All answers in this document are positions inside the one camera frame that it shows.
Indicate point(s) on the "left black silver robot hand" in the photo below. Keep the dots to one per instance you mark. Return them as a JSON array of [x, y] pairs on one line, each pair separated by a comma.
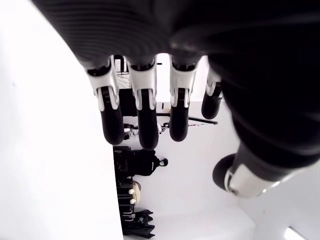
[[200, 30]]

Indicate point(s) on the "beige bag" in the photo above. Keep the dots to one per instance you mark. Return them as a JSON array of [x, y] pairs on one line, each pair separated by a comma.
[[137, 191]]

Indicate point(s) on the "black backpack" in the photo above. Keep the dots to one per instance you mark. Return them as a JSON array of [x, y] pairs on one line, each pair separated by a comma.
[[145, 162]]

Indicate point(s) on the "black jacket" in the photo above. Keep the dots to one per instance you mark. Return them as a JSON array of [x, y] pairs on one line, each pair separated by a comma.
[[142, 225]]

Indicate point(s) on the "black tripod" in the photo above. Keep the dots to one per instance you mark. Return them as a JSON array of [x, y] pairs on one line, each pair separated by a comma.
[[200, 121]]

